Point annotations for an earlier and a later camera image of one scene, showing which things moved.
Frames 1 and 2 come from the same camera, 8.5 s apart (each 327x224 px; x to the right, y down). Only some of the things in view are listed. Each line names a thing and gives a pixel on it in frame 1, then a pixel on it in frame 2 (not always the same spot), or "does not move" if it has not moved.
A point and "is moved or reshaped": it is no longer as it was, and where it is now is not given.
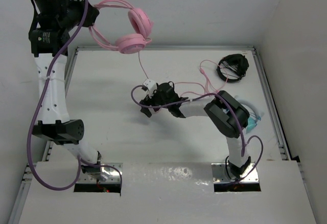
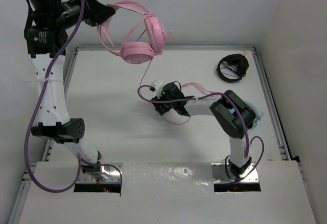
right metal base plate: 220,175 does not move
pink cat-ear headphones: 127,43 is moved or reshaped
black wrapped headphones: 232,68 does not move
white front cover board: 170,193 does not move
